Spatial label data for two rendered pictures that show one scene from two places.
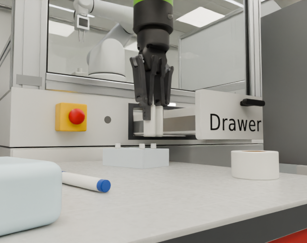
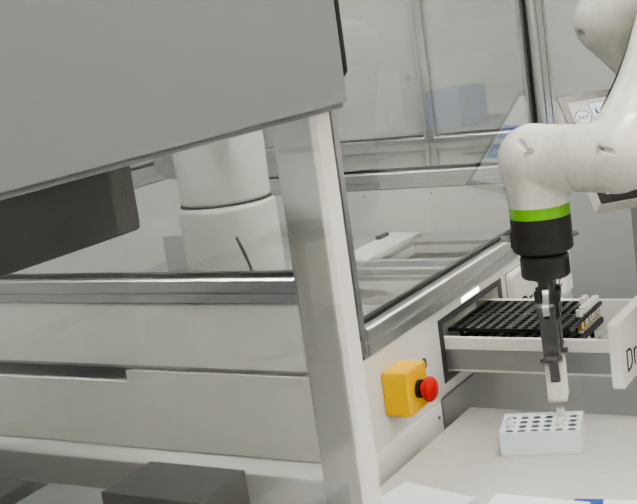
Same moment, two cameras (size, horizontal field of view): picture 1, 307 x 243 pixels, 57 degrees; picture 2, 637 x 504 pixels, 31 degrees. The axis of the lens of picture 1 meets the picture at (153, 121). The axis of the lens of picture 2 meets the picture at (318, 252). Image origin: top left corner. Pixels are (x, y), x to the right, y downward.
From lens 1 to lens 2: 143 cm
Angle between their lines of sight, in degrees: 27
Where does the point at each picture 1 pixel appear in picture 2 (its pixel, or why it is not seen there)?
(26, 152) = not seen: hidden behind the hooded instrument
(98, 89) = (410, 320)
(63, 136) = (393, 419)
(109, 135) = not seen: hidden behind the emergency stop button
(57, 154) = (393, 450)
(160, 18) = (568, 242)
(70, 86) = (388, 335)
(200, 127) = (622, 375)
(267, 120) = not seen: outside the picture
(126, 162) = (551, 447)
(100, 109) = (415, 352)
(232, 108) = not seen: outside the picture
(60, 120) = (409, 401)
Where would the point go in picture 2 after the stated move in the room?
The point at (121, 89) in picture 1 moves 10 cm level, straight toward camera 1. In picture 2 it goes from (426, 303) to (464, 311)
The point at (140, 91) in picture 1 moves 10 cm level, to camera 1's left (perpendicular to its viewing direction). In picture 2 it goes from (553, 349) to (498, 365)
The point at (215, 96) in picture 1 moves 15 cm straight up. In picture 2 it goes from (626, 323) to (618, 232)
